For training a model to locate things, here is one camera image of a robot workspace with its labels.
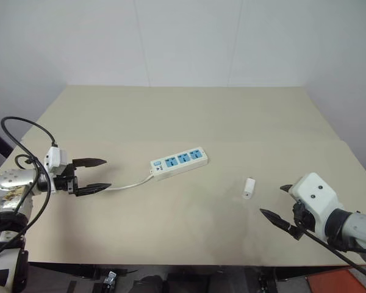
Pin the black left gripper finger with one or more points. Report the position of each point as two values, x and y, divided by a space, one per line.
93 188
90 162

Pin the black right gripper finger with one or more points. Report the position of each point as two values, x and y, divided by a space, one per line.
286 188
277 219

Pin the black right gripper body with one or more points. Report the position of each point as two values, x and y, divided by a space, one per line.
305 218

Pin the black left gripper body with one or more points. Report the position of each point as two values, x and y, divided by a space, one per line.
66 182

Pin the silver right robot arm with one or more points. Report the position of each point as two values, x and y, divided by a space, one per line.
358 227

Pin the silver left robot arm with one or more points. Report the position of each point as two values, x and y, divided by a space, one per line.
10 183

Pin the small white plug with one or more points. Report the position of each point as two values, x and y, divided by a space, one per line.
249 187

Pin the white power strip blue sockets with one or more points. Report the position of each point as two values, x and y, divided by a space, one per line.
180 163

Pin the orange panel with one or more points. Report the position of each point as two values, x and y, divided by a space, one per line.
332 282

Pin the small silver metal clip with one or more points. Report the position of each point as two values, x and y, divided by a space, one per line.
110 278

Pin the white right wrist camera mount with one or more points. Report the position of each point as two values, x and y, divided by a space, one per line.
315 192

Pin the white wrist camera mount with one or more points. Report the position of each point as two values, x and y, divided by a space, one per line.
55 156
315 192

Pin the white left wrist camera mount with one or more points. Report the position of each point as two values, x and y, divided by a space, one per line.
55 156

